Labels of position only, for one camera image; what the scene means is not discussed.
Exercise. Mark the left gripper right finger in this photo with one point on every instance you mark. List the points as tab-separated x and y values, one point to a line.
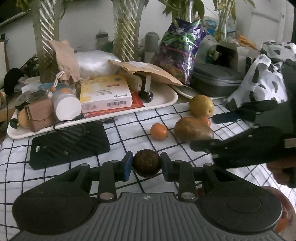
183	173

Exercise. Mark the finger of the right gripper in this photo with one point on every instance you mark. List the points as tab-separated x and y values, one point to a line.
242	146
247	112

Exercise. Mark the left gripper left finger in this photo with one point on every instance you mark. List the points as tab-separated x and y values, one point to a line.
112	172

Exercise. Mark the dark brown passion fruit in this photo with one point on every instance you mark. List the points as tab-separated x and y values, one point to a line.
146	163

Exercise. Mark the brown mango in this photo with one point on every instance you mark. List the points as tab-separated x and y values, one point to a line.
189	129

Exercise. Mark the right orange tangerine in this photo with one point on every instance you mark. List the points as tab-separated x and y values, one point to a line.
206	121

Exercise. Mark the orange tangerine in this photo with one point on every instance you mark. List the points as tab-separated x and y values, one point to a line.
206	121
159	131

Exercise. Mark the cow print cloth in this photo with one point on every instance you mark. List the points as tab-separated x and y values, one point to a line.
264	79

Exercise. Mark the left orange tangerine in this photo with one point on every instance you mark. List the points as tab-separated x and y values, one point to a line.
159	131

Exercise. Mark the black power bank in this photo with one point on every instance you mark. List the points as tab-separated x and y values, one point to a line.
68	145

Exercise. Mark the yellow pear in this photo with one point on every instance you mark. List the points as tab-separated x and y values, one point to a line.
201	106

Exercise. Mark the dark grey zip case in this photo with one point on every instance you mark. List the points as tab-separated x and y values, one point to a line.
214	80

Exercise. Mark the white round bottle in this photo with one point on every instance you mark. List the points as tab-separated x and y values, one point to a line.
66	105

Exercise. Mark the yellow white medicine box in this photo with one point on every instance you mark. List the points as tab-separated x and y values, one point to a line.
103	93

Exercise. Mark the right bamboo glass vase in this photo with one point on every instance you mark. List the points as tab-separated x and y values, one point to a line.
220	33

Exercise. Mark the purple snack bag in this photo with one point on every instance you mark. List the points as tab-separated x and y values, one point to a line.
178	49

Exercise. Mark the brown leather pouch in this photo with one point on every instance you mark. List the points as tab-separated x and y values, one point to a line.
40	114

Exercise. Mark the white tray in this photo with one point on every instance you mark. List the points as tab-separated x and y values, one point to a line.
163	96

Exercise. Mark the floral white plate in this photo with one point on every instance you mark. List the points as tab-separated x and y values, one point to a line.
286	225

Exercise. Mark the brown paper envelope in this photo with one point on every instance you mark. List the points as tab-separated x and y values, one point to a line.
157	74

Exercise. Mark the clear plastic bag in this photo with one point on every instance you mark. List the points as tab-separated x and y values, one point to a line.
96	63

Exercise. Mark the middle glass plant vase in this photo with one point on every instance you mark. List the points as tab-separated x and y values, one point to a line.
127	16

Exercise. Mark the glass plant vase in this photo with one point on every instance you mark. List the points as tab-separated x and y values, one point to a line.
127	16
46	18

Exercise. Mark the left glass plant vase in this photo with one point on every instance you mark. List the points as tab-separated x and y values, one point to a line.
46	18

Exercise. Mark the beige drawstring bag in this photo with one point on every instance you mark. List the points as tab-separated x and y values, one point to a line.
66	61

